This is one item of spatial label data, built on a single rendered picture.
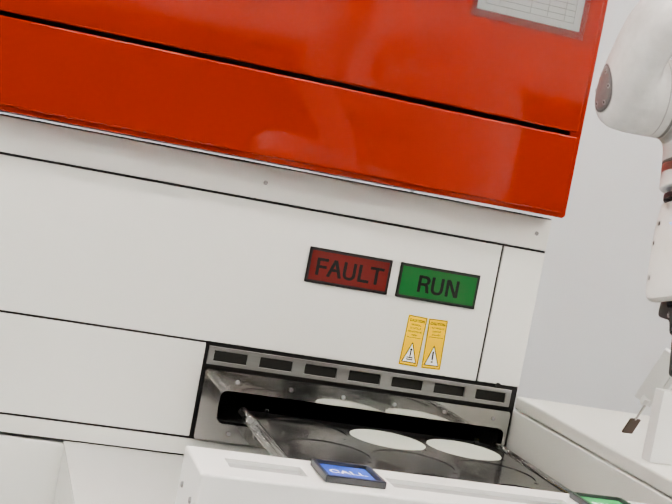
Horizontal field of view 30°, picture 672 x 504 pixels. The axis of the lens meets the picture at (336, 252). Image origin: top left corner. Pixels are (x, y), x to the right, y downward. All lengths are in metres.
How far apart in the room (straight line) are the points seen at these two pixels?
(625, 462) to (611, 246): 2.03
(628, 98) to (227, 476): 0.51
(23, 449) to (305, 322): 0.40
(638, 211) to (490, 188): 1.87
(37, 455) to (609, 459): 0.72
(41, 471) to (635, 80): 0.92
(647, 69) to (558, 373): 2.36
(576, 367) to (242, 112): 2.07
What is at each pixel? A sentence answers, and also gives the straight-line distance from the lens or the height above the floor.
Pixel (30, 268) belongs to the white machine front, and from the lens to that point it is 1.64.
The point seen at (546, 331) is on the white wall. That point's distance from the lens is 3.46.
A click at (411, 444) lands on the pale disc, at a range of 1.64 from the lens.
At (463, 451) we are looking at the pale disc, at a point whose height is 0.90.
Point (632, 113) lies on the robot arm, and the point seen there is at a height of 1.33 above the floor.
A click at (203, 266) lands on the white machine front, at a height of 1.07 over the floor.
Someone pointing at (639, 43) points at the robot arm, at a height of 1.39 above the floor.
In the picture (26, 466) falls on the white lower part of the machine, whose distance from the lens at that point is 1.69.
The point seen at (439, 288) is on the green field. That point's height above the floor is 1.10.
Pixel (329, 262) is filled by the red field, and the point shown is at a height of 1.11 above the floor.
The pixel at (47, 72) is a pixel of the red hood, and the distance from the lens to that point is 1.58.
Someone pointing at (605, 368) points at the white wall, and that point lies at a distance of 3.56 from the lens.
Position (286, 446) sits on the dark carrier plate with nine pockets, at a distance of 1.49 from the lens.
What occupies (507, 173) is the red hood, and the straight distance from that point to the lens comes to 1.71.
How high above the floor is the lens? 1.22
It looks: 3 degrees down
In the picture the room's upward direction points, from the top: 11 degrees clockwise
